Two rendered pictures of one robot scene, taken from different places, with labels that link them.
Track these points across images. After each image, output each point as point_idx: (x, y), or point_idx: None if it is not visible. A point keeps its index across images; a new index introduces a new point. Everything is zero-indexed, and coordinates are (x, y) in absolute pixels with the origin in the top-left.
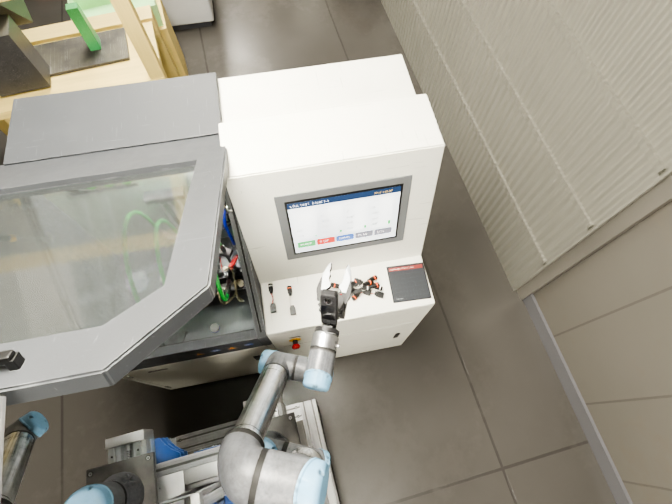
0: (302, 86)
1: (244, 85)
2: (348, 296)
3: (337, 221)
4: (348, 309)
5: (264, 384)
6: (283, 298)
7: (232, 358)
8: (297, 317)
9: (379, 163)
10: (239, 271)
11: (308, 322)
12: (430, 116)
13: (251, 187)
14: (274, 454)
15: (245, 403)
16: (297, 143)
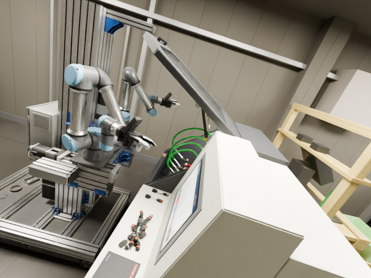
0: (292, 190)
1: (285, 171)
2: (131, 135)
3: (185, 193)
4: (128, 220)
5: (120, 112)
6: (157, 197)
7: None
8: (142, 197)
9: (214, 174)
10: None
11: (136, 199)
12: (265, 219)
13: (211, 140)
14: (95, 74)
15: (120, 165)
16: (234, 149)
